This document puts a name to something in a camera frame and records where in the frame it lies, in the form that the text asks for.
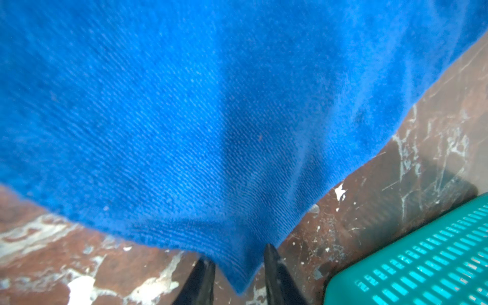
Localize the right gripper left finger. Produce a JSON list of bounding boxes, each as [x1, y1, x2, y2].
[[172, 257, 216, 305]]

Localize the blue towel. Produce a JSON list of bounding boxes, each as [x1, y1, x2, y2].
[[1, 1, 487, 293]]

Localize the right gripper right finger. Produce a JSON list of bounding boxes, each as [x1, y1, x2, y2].
[[264, 244, 307, 305]]

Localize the teal plastic basket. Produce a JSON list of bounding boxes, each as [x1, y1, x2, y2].
[[324, 194, 487, 304]]

